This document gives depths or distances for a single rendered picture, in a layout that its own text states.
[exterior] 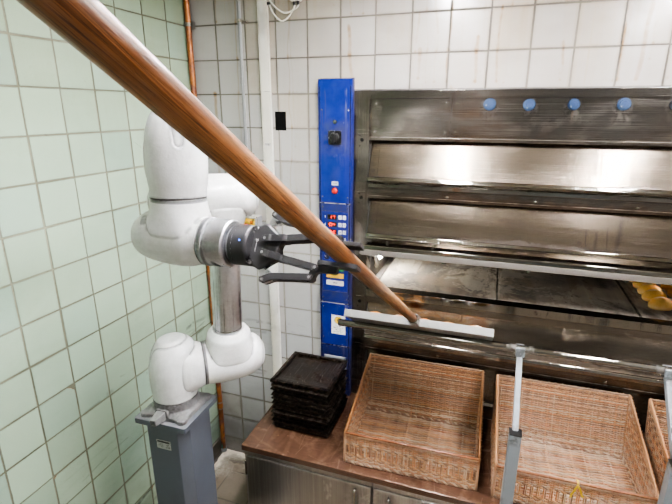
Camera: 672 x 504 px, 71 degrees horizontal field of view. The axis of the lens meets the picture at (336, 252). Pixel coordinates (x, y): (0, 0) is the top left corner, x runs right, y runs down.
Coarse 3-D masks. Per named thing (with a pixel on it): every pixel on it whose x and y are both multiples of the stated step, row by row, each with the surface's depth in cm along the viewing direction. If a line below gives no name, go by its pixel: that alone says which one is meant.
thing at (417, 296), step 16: (368, 288) 230; (400, 288) 230; (448, 304) 218; (464, 304) 216; (480, 304) 213; (496, 304) 211; (512, 304) 211; (528, 304) 211; (560, 320) 204; (576, 320) 202; (592, 320) 200; (608, 320) 197; (624, 320) 196; (640, 320) 195; (656, 320) 195
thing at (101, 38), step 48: (48, 0) 24; (96, 0) 26; (96, 48) 27; (144, 48) 30; (144, 96) 32; (192, 96) 35; (240, 144) 42; (288, 192) 53; (336, 240) 70; (384, 288) 107
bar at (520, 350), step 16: (352, 320) 196; (416, 336) 187; (432, 336) 185; (448, 336) 183; (528, 352) 174; (544, 352) 172; (560, 352) 171; (624, 368) 165; (640, 368) 163; (656, 368) 161; (512, 432) 162; (512, 448) 162; (512, 464) 164; (512, 480) 166; (512, 496) 168
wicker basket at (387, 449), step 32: (384, 384) 233; (416, 384) 228; (448, 384) 224; (480, 384) 220; (352, 416) 206; (384, 416) 229; (416, 416) 228; (448, 416) 224; (480, 416) 197; (352, 448) 207; (384, 448) 192; (416, 448) 187; (448, 448) 207; (480, 448) 185; (448, 480) 189
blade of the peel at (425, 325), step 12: (348, 312) 180; (360, 312) 179; (372, 312) 178; (384, 324) 189; (396, 324) 179; (408, 324) 173; (420, 324) 171; (432, 324) 170; (444, 324) 169; (456, 324) 168; (468, 336) 178; (480, 336) 170; (492, 336) 163
